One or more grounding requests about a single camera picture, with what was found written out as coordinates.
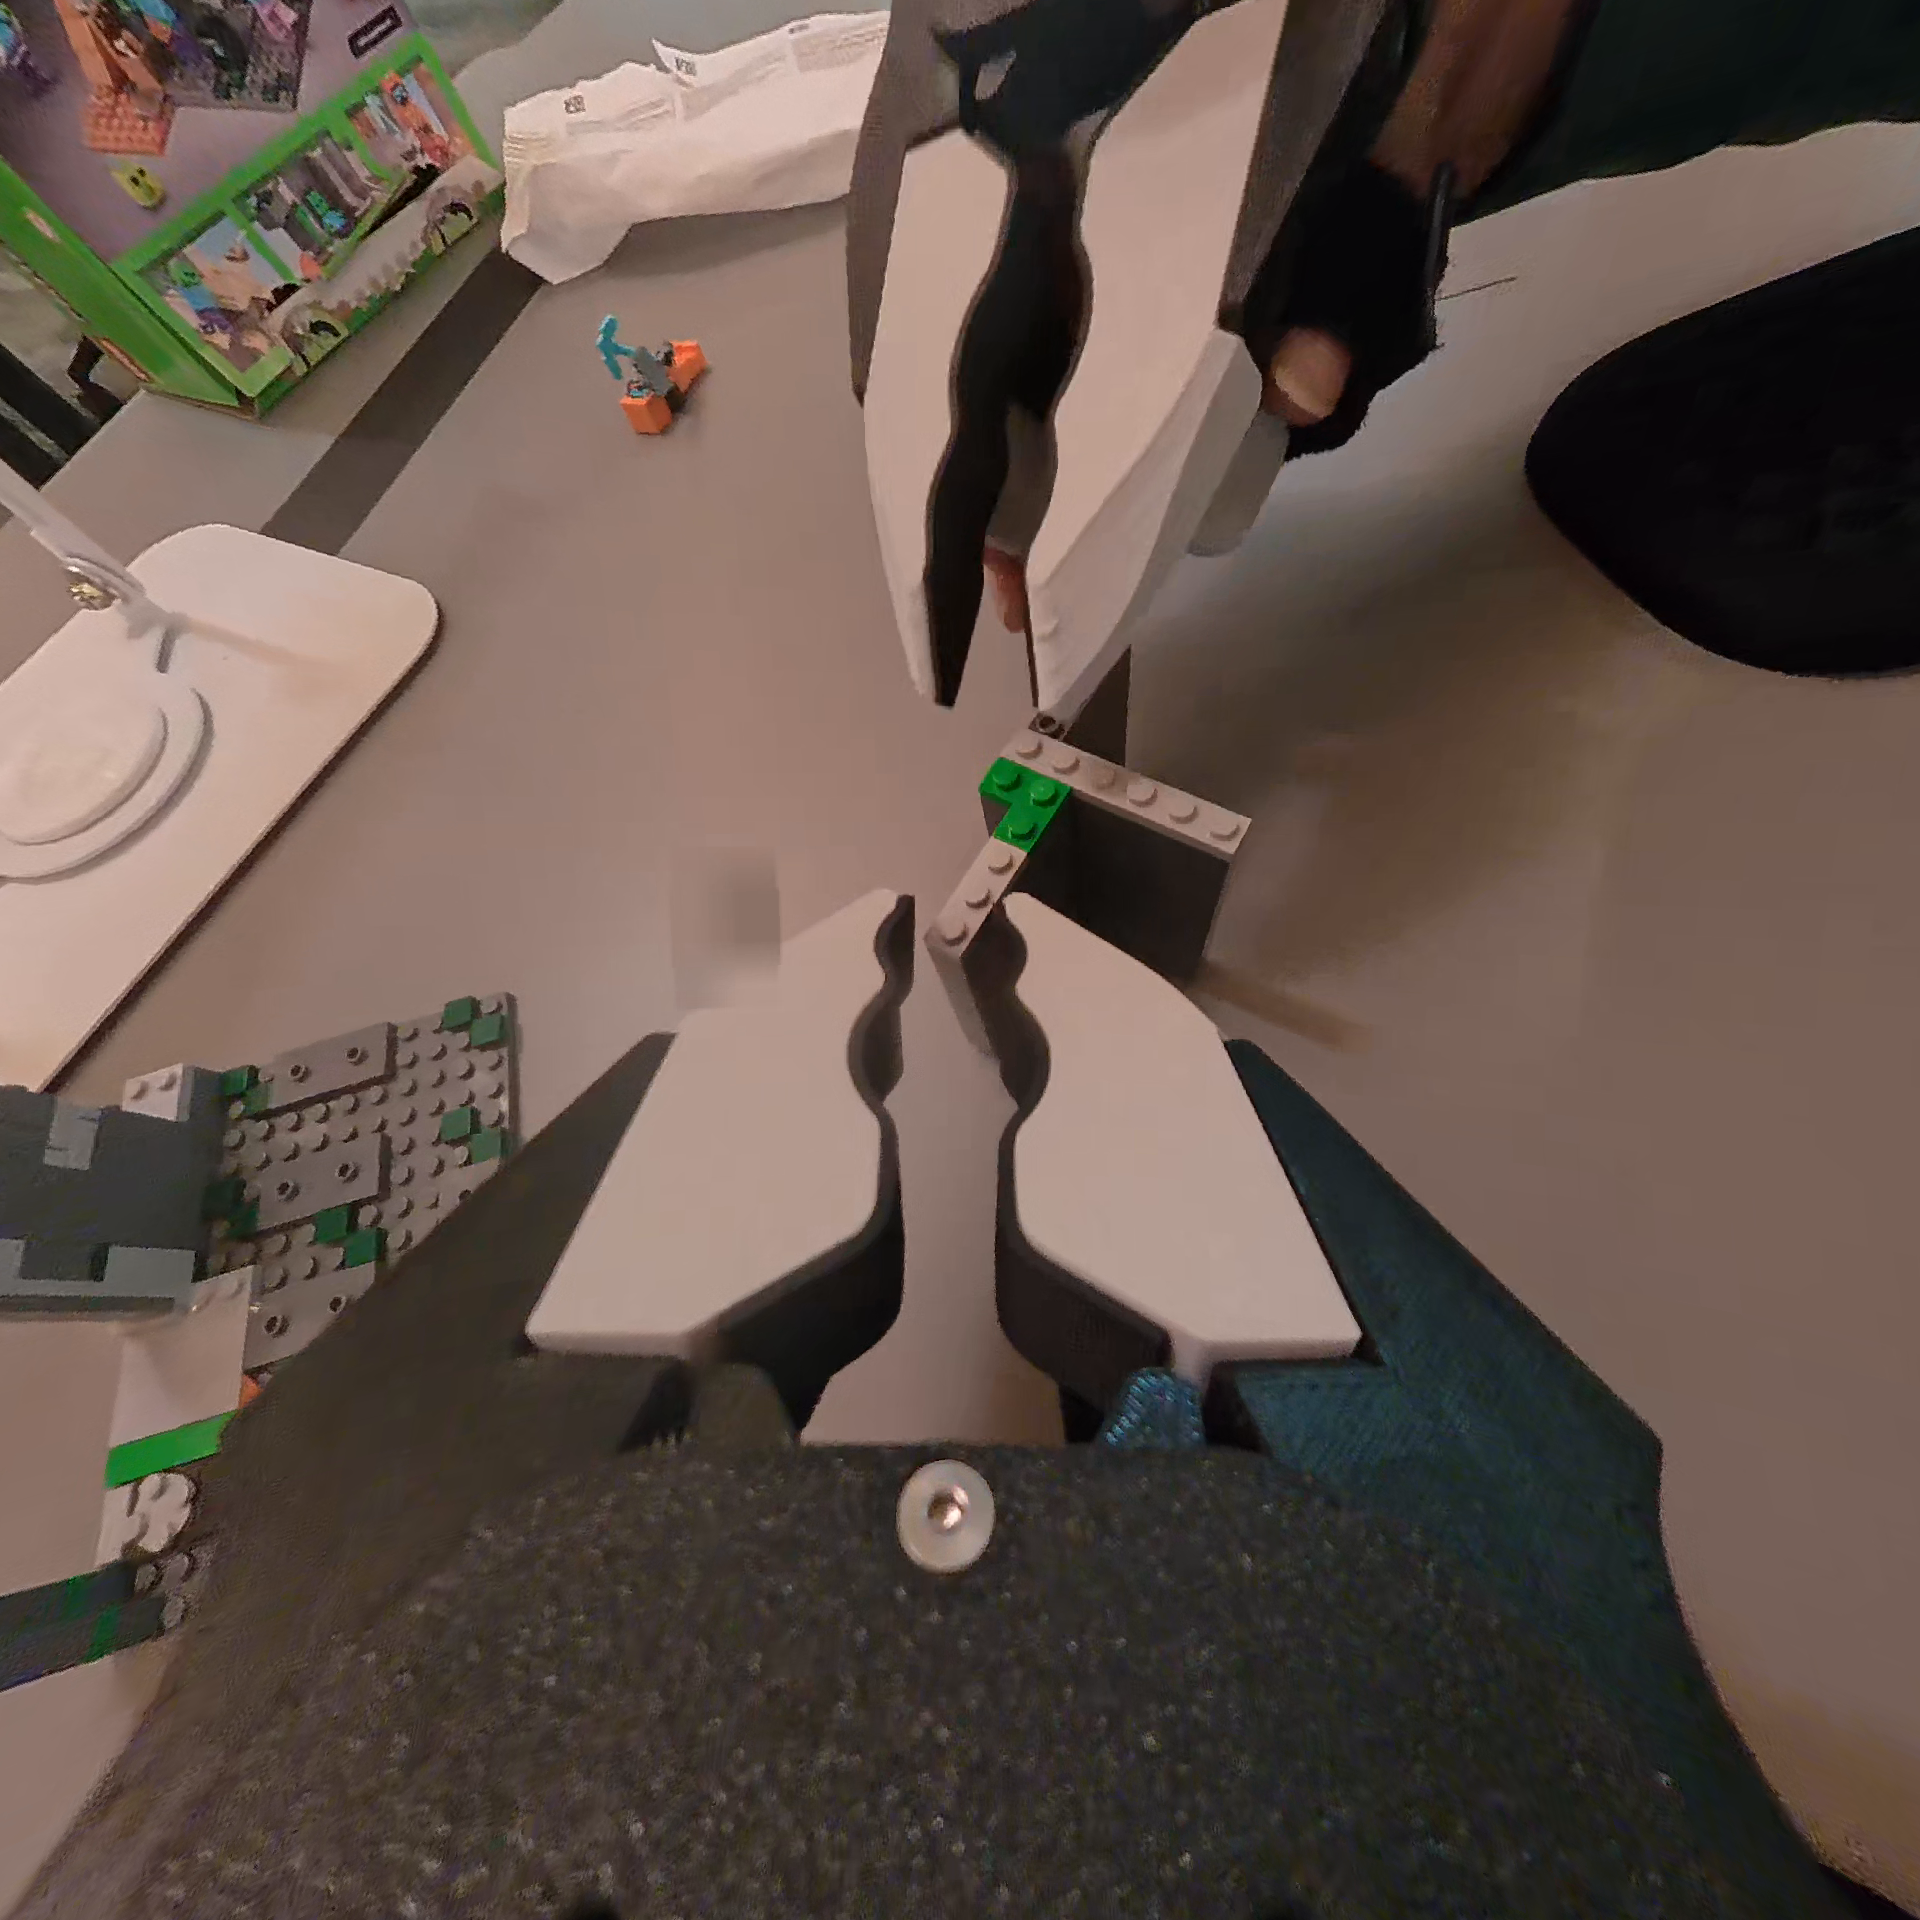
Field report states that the black mesh cushion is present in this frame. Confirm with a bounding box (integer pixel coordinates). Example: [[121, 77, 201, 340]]
[[1524, 225, 1920, 681]]

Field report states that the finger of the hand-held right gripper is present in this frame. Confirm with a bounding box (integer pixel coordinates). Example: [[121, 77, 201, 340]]
[[867, 116, 1087, 710], [1024, 0, 1296, 724]]

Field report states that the dark grey cross wall piece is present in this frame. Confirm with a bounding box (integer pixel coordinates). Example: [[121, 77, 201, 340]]
[[931, 704, 1255, 1059]]

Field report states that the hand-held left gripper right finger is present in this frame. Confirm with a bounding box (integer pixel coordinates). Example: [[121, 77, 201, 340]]
[[963, 891, 1367, 1420]]

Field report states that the grey brick build on baseplate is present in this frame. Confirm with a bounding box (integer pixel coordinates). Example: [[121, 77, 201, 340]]
[[0, 992, 522, 1689]]

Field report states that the short light grey plate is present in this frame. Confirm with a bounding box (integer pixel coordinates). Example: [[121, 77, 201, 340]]
[[927, 832, 1040, 962]]

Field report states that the white paper bag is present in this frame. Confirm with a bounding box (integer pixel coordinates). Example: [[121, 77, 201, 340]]
[[499, 12, 893, 289]]

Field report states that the green toy box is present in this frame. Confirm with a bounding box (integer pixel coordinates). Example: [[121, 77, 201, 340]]
[[0, 0, 507, 419]]

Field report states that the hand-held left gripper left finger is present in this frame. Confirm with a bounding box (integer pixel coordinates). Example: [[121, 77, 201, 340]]
[[523, 886, 921, 1424]]

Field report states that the person's right forearm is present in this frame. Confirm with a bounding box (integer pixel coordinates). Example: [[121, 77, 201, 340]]
[[1476, 0, 1920, 220]]

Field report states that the small green corner plate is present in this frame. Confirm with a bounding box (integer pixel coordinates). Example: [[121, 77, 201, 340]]
[[979, 756, 1074, 846]]

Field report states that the long light grey plate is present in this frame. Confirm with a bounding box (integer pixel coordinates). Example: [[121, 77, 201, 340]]
[[1009, 720, 1255, 860]]

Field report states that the person's right hand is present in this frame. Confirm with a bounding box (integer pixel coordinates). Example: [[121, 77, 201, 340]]
[[1232, 0, 1596, 465]]

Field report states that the orange brick mini build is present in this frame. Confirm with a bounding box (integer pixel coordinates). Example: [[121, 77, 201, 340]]
[[597, 316, 714, 442]]

